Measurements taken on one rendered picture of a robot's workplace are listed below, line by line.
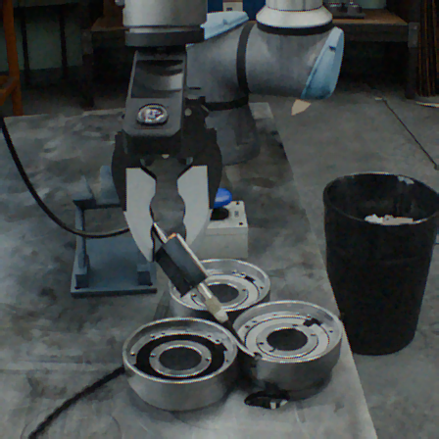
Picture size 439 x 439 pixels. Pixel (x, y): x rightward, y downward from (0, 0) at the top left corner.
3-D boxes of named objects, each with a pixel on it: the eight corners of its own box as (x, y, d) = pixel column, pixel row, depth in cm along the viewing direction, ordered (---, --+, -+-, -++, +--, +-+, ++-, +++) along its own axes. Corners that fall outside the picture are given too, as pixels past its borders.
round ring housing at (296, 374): (287, 411, 65) (289, 376, 64) (210, 363, 72) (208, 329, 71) (360, 361, 72) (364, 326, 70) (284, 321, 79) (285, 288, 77)
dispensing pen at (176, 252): (248, 365, 66) (135, 213, 67) (235, 369, 70) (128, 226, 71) (267, 351, 66) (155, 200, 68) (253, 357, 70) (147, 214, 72)
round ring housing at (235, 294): (224, 280, 87) (224, 248, 85) (290, 317, 79) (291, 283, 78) (150, 314, 81) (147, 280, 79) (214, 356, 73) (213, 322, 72)
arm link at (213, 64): (190, 79, 127) (188, 5, 121) (267, 85, 123) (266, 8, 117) (163, 100, 116) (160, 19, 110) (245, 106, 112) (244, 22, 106)
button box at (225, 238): (248, 261, 91) (248, 223, 89) (188, 263, 90) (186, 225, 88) (243, 229, 98) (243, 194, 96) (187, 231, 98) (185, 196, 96)
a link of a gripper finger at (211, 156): (227, 202, 69) (215, 107, 66) (228, 208, 67) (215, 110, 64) (175, 210, 69) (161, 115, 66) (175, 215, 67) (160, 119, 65)
